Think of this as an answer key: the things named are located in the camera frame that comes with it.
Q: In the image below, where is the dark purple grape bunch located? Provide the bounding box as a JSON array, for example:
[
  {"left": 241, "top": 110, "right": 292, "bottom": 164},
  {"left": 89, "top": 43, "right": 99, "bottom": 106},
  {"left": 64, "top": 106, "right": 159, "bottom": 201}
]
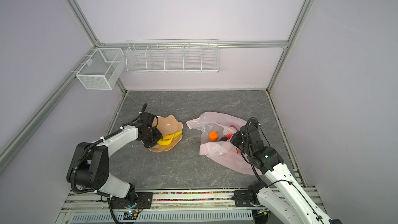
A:
[{"left": 219, "top": 136, "right": 229, "bottom": 142}]

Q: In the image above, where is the long white wire basket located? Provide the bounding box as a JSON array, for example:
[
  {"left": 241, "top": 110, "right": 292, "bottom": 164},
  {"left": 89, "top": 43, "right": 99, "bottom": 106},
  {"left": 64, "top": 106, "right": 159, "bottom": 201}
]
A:
[{"left": 125, "top": 39, "right": 220, "bottom": 73}]

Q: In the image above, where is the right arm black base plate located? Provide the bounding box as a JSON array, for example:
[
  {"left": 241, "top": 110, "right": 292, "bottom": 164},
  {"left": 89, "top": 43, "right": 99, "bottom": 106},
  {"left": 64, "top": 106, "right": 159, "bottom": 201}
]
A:
[{"left": 232, "top": 188, "right": 277, "bottom": 207}]

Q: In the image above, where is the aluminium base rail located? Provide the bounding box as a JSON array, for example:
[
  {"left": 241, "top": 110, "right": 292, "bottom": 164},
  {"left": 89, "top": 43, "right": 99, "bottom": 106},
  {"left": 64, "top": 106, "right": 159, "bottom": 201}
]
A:
[{"left": 56, "top": 188, "right": 325, "bottom": 224}]

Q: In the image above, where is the pink fruit-print plastic bag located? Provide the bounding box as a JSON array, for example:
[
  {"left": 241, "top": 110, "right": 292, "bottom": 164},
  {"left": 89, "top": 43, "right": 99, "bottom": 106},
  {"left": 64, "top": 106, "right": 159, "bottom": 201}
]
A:
[{"left": 186, "top": 112, "right": 254, "bottom": 175}]

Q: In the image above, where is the small orange tangerine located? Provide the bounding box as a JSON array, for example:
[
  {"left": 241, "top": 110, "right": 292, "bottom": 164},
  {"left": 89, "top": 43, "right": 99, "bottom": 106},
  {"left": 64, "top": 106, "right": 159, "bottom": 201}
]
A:
[{"left": 208, "top": 131, "right": 219, "bottom": 142}]

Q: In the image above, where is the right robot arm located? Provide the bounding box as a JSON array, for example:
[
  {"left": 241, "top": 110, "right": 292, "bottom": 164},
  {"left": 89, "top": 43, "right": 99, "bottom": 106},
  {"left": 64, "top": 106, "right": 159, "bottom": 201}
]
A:
[{"left": 231, "top": 117, "right": 341, "bottom": 224}]

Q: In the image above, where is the yellow banana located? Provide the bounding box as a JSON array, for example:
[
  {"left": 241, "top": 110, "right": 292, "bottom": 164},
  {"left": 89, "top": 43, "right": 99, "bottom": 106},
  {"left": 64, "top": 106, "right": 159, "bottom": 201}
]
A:
[{"left": 157, "top": 131, "right": 182, "bottom": 146}]

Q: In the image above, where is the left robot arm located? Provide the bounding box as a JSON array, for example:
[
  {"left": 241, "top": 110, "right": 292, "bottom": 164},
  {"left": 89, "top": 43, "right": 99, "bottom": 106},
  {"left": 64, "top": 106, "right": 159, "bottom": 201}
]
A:
[{"left": 66, "top": 103, "right": 163, "bottom": 208}]

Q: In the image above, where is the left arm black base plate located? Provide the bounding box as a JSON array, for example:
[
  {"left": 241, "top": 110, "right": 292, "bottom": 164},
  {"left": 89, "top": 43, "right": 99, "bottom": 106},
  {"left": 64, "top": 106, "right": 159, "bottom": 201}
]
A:
[{"left": 110, "top": 191, "right": 153, "bottom": 209}]

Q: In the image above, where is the tan scalloped fruit bowl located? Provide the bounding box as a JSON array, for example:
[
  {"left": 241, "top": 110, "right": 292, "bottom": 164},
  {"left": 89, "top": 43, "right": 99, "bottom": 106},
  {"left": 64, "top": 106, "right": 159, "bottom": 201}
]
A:
[{"left": 149, "top": 115, "right": 183, "bottom": 152}]

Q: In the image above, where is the small white mesh basket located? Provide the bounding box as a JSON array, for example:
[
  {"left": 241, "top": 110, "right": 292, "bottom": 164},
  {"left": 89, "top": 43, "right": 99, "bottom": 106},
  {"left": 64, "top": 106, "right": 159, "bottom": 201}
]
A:
[{"left": 76, "top": 48, "right": 126, "bottom": 90}]

